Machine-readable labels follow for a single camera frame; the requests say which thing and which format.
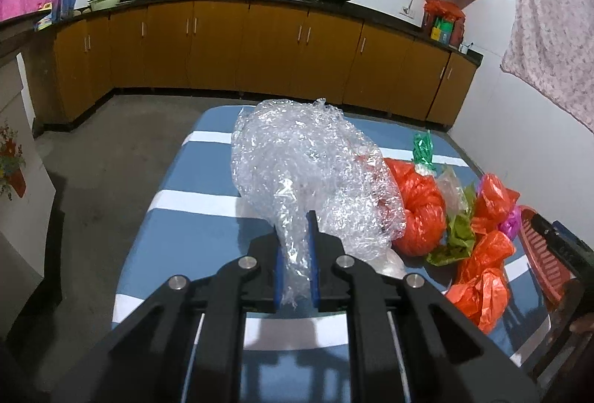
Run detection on yellow kitchen base cabinets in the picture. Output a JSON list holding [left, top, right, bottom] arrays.
[[52, 0, 484, 128]]

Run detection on clear plastic bag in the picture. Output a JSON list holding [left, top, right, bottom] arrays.
[[231, 98, 407, 306], [436, 164, 469, 218]]

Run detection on green foil wrapper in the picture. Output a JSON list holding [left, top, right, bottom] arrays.
[[412, 129, 438, 176]]

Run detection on red bag of packets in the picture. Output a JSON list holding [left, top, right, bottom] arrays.
[[421, 0, 467, 46]]

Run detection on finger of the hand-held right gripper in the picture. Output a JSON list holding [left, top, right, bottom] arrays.
[[530, 213, 567, 250], [551, 220, 584, 245]]

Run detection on large orange plastic bag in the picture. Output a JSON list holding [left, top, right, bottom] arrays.
[[384, 158, 448, 258]]

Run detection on pink floral hanging cloth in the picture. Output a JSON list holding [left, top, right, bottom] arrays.
[[500, 0, 594, 135]]

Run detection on red plastic basket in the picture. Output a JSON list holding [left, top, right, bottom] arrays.
[[516, 204, 577, 310]]

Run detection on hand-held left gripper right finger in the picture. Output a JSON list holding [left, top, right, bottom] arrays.
[[306, 210, 541, 403]]

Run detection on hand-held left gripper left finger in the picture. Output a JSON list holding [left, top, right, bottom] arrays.
[[51, 229, 284, 403]]

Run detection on blue white striped cloth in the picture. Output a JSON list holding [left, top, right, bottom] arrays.
[[114, 104, 553, 367]]

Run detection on lime green paw print bag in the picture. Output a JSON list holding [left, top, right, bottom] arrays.
[[426, 185, 479, 267]]

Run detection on small colourful box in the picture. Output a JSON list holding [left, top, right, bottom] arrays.
[[35, 4, 55, 31]]

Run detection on white flower print cabinet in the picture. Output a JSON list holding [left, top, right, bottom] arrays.
[[0, 53, 57, 334]]

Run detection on dark wooden chair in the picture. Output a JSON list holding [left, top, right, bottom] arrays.
[[529, 278, 594, 386]]

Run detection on purple plastic bag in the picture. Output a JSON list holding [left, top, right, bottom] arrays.
[[499, 206, 523, 240]]

